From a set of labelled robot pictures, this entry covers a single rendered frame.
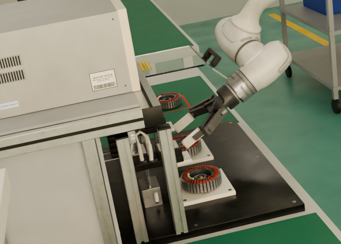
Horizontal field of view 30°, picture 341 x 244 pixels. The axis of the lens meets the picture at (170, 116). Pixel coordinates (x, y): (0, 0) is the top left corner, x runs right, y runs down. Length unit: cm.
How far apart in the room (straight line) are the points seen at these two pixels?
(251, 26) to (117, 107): 67
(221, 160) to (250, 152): 9
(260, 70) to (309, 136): 203
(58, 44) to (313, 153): 240
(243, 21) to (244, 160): 43
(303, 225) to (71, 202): 56
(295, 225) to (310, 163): 199
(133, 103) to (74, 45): 19
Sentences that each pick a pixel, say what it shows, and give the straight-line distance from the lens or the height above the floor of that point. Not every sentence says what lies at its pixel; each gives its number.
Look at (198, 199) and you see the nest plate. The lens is 171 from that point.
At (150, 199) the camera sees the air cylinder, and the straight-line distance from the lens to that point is 172.
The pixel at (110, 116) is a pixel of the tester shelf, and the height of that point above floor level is 111.
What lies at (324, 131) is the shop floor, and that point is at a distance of 396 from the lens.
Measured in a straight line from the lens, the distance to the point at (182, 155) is 169.
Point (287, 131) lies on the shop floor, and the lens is 400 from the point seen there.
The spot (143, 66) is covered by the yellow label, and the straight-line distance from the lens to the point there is 194.
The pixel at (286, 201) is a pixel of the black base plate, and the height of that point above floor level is 77.
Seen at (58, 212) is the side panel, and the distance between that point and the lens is 152.
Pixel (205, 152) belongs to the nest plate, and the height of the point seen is 78.
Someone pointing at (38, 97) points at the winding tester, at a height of 115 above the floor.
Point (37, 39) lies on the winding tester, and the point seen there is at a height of 129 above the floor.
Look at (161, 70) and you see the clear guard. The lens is 186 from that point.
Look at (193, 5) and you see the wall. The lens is 715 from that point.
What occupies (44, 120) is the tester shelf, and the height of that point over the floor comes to 111.
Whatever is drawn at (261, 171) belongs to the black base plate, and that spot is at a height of 77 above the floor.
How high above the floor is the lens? 160
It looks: 21 degrees down
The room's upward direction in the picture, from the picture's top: 9 degrees counter-clockwise
